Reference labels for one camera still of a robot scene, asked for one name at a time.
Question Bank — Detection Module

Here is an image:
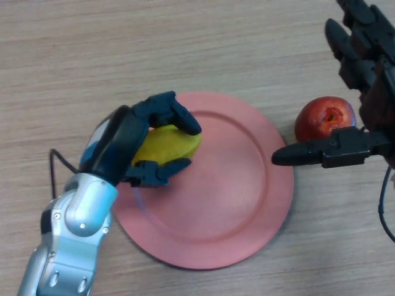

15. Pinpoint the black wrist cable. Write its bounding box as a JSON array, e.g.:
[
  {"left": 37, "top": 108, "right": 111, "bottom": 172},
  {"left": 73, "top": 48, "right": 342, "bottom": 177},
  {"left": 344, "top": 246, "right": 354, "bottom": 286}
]
[
  {"left": 49, "top": 149, "right": 81, "bottom": 200},
  {"left": 378, "top": 166, "right": 395, "bottom": 243}
]

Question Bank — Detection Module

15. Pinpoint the red apple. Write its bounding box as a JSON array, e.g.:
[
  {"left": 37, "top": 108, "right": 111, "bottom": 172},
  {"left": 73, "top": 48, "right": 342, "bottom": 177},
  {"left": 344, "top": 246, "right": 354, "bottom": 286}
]
[{"left": 294, "top": 96, "right": 357, "bottom": 145}]

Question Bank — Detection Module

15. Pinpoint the pink round plate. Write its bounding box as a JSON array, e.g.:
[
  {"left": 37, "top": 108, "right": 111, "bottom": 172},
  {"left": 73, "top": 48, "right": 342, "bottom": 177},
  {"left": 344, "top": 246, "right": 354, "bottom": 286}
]
[{"left": 112, "top": 91, "right": 294, "bottom": 271}]

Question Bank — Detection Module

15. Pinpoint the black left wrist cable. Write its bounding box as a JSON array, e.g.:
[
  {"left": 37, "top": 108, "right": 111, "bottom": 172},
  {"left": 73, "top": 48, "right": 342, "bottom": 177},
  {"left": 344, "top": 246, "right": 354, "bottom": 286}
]
[{"left": 49, "top": 149, "right": 81, "bottom": 200}]

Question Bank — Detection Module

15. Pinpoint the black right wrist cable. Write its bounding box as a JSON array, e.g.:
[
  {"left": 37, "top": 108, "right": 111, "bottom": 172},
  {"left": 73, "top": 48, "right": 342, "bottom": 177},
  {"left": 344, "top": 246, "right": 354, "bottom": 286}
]
[{"left": 378, "top": 166, "right": 395, "bottom": 243}]

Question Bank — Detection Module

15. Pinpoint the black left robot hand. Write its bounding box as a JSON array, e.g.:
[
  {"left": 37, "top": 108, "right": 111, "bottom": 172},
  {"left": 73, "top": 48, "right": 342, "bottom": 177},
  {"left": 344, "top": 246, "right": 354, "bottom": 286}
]
[{"left": 78, "top": 91, "right": 203, "bottom": 188}]

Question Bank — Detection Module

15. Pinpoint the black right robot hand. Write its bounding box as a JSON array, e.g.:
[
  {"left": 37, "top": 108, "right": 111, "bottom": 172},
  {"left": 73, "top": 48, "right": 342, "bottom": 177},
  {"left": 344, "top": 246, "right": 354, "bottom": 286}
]
[{"left": 271, "top": 0, "right": 395, "bottom": 169}]

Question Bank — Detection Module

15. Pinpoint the yellow starfruit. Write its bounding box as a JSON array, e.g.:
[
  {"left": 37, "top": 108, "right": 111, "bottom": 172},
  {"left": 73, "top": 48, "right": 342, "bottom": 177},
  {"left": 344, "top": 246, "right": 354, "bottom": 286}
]
[{"left": 131, "top": 125, "right": 203, "bottom": 167}]

